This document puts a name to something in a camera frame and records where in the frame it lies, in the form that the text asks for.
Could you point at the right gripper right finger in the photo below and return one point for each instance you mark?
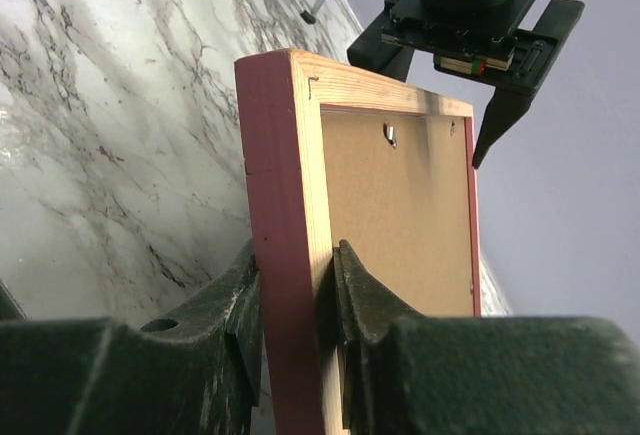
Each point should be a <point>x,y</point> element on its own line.
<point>406,373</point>

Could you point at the pink picture frame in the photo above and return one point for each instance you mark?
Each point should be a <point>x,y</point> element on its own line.
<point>319,170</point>

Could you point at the small metal frame clip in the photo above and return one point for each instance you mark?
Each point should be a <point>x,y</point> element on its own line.
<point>390,135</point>

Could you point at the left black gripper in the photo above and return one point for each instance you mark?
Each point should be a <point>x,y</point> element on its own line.
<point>476,39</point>

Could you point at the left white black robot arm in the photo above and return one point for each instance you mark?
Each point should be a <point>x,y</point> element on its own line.
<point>478,40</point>

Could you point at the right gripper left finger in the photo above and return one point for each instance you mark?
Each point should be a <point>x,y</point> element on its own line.
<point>194,370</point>

